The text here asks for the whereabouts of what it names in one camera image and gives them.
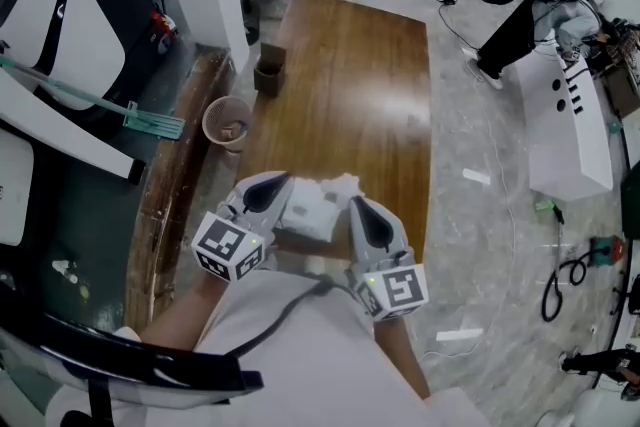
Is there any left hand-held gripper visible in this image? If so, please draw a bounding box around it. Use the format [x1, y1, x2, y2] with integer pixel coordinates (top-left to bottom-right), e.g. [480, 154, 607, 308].
[191, 170, 294, 282]

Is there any white air purifier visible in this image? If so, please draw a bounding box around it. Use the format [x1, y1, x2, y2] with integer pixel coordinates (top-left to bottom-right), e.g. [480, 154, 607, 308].
[0, 127, 35, 247]

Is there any white and black machine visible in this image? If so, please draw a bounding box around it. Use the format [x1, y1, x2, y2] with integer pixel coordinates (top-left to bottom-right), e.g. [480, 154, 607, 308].
[0, 0, 171, 116]

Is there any brown wooden curved ledge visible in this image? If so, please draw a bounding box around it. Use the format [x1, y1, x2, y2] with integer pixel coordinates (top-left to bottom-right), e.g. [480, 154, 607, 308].
[122, 49, 236, 334]

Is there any black cable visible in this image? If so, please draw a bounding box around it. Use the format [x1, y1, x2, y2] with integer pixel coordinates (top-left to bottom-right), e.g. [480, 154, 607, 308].
[227, 279, 351, 359]

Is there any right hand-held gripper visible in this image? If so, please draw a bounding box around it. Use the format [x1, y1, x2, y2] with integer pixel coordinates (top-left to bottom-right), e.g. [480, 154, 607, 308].
[347, 195, 430, 322]

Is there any black hose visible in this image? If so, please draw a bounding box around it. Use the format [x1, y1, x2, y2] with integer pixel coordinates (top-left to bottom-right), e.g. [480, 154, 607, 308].
[542, 257, 589, 322]

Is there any person's left forearm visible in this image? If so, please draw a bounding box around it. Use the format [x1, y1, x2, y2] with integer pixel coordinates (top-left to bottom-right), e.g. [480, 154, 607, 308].
[139, 274, 231, 351]

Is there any pink plastic wastebasket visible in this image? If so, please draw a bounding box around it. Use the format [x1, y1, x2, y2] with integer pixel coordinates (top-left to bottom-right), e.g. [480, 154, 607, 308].
[201, 96, 253, 154]

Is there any person's white shirt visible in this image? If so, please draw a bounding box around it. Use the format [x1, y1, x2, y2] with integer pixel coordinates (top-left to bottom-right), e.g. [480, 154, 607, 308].
[49, 267, 494, 427]

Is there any white plastic bag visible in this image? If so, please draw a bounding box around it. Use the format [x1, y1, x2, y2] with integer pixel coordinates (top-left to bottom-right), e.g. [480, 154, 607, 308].
[273, 175, 354, 244]

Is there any white cabinet with black holes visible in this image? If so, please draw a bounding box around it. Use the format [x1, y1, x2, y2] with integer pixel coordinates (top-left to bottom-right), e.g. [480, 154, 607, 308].
[514, 49, 615, 202]

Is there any red fire extinguisher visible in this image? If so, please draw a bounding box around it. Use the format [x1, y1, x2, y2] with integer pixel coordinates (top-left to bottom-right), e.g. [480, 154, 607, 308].
[149, 9, 179, 55]

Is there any green and red vacuum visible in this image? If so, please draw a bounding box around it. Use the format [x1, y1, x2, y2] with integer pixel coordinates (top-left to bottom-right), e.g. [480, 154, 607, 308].
[589, 234, 626, 266]

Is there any green plastic floor tool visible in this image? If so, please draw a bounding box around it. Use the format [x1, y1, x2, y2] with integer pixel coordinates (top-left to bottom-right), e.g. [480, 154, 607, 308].
[535, 197, 566, 226]

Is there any person's right forearm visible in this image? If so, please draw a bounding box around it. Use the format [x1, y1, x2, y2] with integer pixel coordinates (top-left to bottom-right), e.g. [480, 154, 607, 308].
[373, 314, 432, 400]

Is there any teal flat mop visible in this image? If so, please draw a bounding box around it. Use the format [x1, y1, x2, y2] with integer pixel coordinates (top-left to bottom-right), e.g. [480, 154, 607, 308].
[0, 54, 187, 141]

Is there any white slanted partition panel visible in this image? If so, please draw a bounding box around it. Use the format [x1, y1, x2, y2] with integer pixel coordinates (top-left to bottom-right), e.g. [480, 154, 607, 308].
[0, 69, 147, 187]

